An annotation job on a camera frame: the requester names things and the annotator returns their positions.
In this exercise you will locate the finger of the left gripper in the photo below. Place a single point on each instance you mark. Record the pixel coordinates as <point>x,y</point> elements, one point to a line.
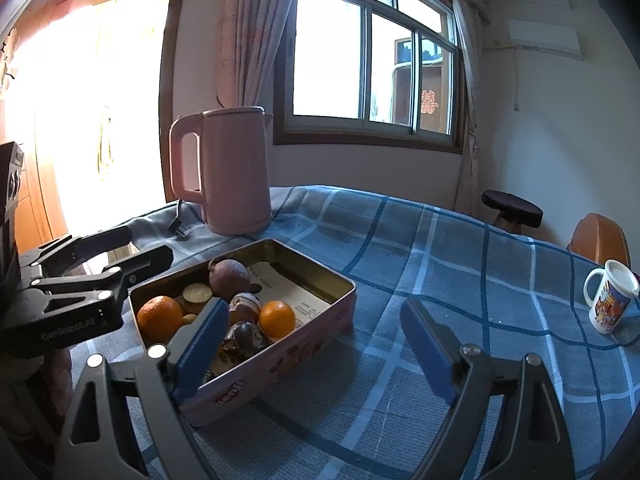
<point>66,252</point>
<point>111,285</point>

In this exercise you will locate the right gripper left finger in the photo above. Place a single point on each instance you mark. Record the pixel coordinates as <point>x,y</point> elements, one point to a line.
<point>193,348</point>

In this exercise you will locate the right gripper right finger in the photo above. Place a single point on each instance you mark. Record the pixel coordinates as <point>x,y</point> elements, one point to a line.
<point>436,349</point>

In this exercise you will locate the pink curtain left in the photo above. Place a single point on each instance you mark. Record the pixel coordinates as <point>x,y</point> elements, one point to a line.
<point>251,31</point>

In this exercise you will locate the blue plaid tablecloth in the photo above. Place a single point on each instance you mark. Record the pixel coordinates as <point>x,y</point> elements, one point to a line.
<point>361,408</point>

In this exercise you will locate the dark chestnut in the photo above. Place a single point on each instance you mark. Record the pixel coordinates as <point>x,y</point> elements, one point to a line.
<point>244,340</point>
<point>244,306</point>

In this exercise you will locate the pink curtain right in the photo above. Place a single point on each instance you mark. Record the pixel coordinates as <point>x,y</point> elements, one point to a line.
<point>469,28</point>

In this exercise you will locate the pink curtain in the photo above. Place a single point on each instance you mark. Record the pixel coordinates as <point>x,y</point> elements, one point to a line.
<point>251,31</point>
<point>469,28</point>

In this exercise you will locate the white printed mug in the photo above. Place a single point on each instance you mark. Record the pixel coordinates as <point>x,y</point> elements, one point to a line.
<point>608,292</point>

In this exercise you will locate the small orange mandarin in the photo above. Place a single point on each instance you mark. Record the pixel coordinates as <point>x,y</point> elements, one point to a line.
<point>277,319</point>

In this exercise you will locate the brown leather chair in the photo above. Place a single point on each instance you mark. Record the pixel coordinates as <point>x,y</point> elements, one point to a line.
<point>599,239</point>

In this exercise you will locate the printed paper leaflet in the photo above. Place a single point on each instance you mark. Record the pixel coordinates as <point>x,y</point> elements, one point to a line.
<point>275,286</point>

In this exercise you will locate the large orange mandarin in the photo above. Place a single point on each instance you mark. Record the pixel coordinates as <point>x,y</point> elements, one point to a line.
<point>158,319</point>

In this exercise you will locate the dark round stool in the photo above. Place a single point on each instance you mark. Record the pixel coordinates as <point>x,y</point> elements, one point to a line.
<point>513,212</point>

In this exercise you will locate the pink electric kettle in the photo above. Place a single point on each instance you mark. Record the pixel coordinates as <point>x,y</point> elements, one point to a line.
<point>234,192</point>

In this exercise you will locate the window with frame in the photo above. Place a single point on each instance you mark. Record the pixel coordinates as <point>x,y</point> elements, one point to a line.
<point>370,72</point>

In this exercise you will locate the white air conditioner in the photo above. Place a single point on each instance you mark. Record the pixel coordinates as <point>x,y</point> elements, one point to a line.
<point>554,39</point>

